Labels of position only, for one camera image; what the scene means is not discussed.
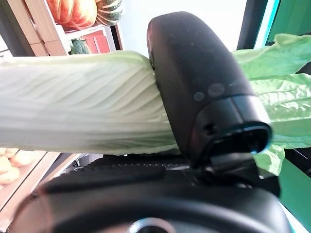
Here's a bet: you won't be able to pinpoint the green toy broccoli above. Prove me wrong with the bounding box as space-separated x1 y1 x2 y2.
69 38 90 55

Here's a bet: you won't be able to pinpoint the small orange pumpkin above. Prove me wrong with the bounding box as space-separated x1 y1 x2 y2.
46 0 98 30

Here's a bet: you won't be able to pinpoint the green striped pumpkin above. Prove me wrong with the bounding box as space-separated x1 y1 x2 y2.
95 0 124 27

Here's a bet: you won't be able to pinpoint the wooden slat crate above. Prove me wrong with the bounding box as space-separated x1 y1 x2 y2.
31 24 123 57
0 148 78 226

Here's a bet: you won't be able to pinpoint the toy napa cabbage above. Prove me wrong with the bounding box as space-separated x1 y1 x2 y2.
0 33 311 177

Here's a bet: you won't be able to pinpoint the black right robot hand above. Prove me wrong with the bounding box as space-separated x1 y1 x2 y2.
9 11 292 233

